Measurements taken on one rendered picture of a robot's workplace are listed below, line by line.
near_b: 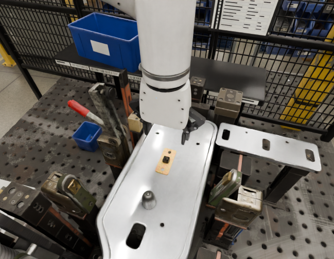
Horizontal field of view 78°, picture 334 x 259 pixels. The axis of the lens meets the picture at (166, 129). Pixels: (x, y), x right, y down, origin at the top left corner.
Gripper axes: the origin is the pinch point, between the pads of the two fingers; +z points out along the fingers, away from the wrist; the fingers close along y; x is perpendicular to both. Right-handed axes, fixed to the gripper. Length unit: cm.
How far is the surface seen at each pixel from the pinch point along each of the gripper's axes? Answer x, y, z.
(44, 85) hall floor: 115, -197, 112
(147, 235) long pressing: -19.6, 2.4, 12.0
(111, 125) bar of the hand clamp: -1.7, -13.7, 0.5
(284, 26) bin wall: 185, 48, 38
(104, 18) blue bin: 53, -47, -3
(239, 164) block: 6.9, 19.9, 14.0
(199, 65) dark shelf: 47.3, -1.7, 9.0
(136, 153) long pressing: -0.6, -8.8, 11.8
